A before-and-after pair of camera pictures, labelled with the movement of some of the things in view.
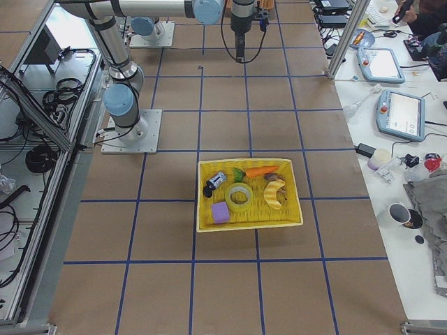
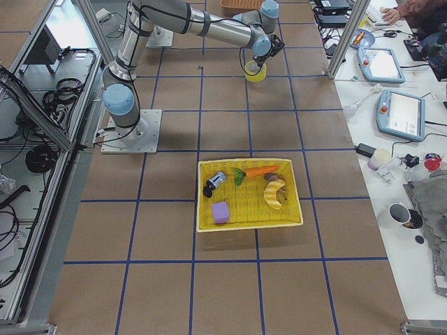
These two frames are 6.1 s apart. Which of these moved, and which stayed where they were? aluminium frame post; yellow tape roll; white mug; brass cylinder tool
Moved: yellow tape roll
Stayed: aluminium frame post; white mug; brass cylinder tool
